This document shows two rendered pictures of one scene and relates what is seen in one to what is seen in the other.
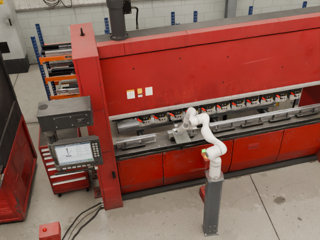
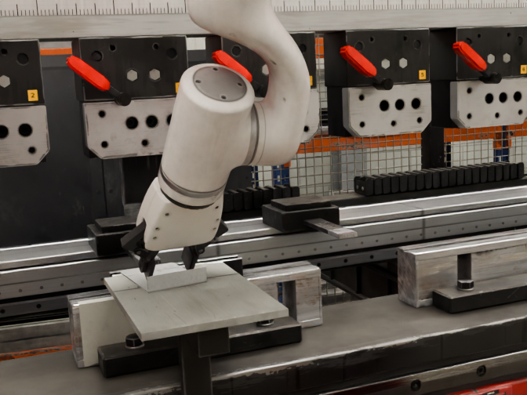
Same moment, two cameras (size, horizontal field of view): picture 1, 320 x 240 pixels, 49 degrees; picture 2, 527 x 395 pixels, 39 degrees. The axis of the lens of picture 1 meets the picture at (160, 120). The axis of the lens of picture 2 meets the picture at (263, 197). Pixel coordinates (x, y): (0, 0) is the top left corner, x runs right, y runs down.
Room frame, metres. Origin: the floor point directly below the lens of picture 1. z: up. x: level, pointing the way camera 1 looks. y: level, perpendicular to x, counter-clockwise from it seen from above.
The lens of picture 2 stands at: (2.38, -0.21, 1.28)
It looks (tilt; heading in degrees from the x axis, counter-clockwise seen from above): 9 degrees down; 351
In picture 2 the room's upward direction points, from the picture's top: 3 degrees counter-clockwise
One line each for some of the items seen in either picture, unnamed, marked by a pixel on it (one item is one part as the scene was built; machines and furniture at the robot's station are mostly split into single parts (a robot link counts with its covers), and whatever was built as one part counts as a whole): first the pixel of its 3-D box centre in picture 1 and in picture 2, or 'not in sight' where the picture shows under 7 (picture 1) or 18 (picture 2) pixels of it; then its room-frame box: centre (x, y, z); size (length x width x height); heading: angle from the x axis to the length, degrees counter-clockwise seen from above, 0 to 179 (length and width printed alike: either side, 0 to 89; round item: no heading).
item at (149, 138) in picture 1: (136, 140); not in sight; (3.37, 0.31, 0.92); 0.50 x 0.06 x 0.10; 101
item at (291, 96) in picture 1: (294, 92); not in sight; (3.79, -1.77, 1.26); 0.15 x 0.09 x 0.17; 101
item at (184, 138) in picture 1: (181, 135); (187, 295); (3.33, -0.25, 1.00); 0.26 x 0.18 x 0.01; 11
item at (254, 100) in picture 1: (251, 99); not in sight; (3.67, -1.18, 1.26); 0.15 x 0.09 x 0.17; 101
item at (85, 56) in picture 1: (98, 124); not in sight; (3.46, 0.76, 1.15); 0.85 x 0.25 x 2.30; 11
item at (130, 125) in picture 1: (200, 113); (318, 240); (3.86, -0.56, 0.93); 2.30 x 0.14 x 0.10; 101
